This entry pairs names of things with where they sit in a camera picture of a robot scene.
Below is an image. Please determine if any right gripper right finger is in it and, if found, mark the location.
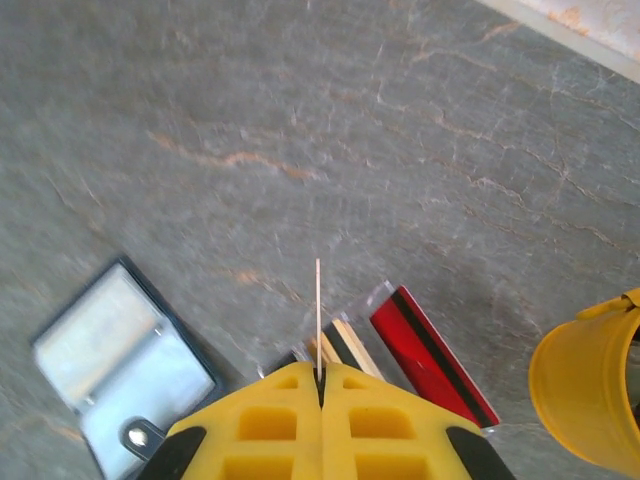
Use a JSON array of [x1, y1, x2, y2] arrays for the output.
[[322, 362, 516, 480]]

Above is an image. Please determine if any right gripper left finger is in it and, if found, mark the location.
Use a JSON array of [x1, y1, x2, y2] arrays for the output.
[[149, 362, 324, 480]]

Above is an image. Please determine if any aluminium table edge rail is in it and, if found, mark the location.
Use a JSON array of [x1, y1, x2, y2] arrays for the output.
[[473, 0, 640, 85]]

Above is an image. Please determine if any yellow pen bucket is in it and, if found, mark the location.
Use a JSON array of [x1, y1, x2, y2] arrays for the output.
[[528, 288, 640, 474]]

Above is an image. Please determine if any blue card holder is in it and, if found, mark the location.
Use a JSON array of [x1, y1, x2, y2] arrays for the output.
[[30, 255, 225, 480]]

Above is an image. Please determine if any red box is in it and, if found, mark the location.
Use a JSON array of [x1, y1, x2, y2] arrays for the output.
[[368, 285, 501, 430]]

